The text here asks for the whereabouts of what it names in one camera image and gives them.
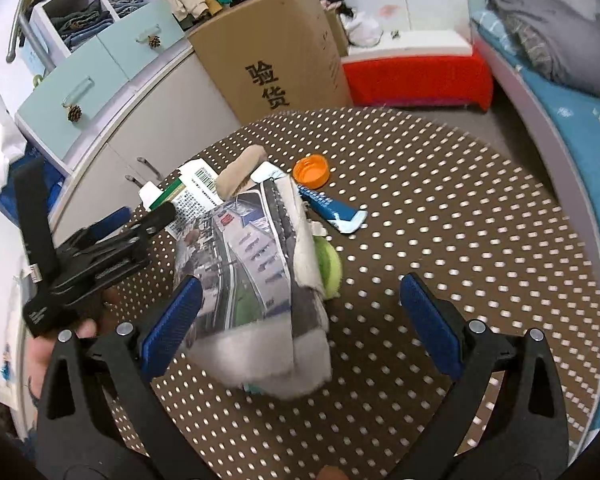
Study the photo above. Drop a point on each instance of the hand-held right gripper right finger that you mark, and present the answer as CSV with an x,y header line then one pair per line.
x,y
430,325

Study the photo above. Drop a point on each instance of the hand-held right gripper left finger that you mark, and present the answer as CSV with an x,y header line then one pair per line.
x,y
175,320

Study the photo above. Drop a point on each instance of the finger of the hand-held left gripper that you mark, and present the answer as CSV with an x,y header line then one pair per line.
x,y
152,220
111,221

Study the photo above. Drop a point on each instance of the white green small box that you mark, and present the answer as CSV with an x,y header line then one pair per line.
x,y
152,195

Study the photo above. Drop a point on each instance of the white barcode leaflet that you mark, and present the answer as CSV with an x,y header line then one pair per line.
x,y
195,195

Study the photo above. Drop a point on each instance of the printed paper bag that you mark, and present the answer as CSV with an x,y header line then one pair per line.
x,y
250,260

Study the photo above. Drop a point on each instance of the beige cardboard piece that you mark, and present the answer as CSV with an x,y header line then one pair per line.
x,y
240,170

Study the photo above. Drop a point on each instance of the green ball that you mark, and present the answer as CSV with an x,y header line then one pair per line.
x,y
328,265

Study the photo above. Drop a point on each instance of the white paper scrap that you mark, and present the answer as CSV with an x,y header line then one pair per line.
x,y
267,172

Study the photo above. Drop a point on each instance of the blue white tube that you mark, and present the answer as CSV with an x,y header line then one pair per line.
x,y
330,208

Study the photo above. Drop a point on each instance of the orange bottle cap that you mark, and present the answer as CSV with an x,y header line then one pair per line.
x,y
311,172

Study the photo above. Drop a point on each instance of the person's left hand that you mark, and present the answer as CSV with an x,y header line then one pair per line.
x,y
86,330

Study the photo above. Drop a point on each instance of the person's right hand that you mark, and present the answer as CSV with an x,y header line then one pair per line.
x,y
331,473

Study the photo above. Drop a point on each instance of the blue shopping bag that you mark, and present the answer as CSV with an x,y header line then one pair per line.
x,y
2,202

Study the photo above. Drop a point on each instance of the pine cone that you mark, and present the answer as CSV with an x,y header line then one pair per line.
x,y
154,41
74,113

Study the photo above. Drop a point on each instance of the round brown dotted table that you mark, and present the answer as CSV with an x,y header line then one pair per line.
x,y
430,210

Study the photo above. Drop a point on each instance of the grey low cabinet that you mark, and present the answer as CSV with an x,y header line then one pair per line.
x,y
180,105

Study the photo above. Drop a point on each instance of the teal drawer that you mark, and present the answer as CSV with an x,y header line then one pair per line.
x,y
130,45
55,105

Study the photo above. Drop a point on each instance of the green plant decoration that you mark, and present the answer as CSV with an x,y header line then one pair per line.
x,y
37,79

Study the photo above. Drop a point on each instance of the pale blue box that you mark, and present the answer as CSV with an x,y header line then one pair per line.
x,y
32,55

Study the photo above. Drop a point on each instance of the folded dark clothes stack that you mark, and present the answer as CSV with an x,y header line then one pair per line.
x,y
82,22

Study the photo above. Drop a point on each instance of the large cardboard box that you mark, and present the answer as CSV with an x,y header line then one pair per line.
x,y
280,50

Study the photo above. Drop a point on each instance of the grey metal handrail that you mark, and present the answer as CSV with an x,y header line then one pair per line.
x,y
16,30

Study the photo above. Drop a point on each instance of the red bench with white top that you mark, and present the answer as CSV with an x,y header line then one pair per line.
x,y
415,80

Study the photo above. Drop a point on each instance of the teal patterned bed sheet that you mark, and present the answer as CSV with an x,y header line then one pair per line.
x,y
580,125

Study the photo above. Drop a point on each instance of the plaid blanket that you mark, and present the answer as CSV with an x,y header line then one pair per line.
x,y
530,42

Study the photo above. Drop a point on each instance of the striped pillow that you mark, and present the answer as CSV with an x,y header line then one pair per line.
x,y
495,25

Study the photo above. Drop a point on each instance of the grey duvet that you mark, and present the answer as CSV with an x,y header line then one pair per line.
x,y
555,25

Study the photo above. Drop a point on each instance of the teal bunk bed frame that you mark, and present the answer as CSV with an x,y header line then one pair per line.
x,y
540,110

